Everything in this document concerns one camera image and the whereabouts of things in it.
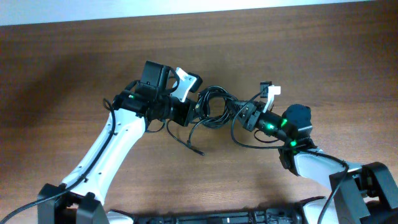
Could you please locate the thick black cable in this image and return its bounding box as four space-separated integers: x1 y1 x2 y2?
165 90 237 156

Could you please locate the long thin black cable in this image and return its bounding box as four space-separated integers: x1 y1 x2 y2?
188 86 240 147

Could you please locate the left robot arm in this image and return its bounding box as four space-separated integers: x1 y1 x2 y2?
37 61 202 223

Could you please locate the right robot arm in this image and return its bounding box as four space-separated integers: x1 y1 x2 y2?
226 101 397 223

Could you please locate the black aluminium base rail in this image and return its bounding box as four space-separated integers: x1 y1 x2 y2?
106 203 308 224

